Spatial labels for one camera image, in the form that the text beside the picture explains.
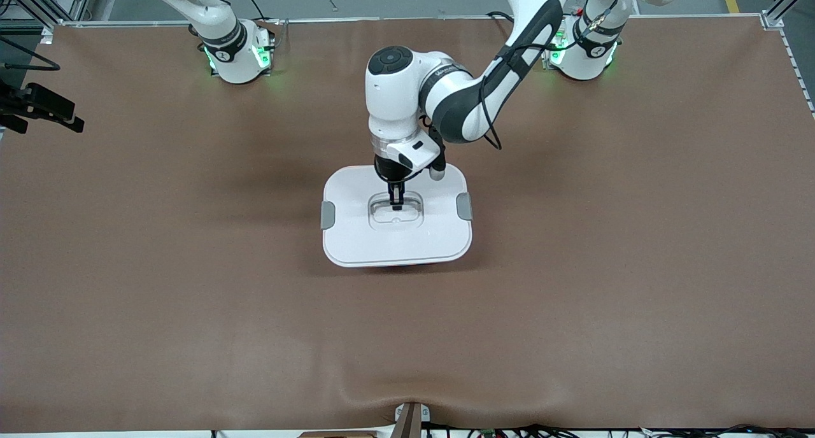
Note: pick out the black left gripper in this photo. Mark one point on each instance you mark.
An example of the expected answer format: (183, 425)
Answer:
(386, 169)

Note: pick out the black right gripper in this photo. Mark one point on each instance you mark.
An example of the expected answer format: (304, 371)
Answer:
(39, 102)

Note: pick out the white plastic box lid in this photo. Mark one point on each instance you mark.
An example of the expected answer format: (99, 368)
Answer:
(356, 240)

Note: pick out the grey lid latch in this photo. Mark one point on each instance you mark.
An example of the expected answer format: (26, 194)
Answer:
(465, 207)
(327, 214)

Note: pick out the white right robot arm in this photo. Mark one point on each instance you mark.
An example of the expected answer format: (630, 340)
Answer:
(232, 56)

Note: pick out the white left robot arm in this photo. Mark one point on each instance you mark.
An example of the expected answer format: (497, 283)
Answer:
(398, 100)

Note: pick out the brown table mat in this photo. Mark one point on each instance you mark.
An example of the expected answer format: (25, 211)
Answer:
(191, 330)

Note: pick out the aluminium frame profile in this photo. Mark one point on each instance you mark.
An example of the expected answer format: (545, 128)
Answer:
(28, 4)
(789, 2)

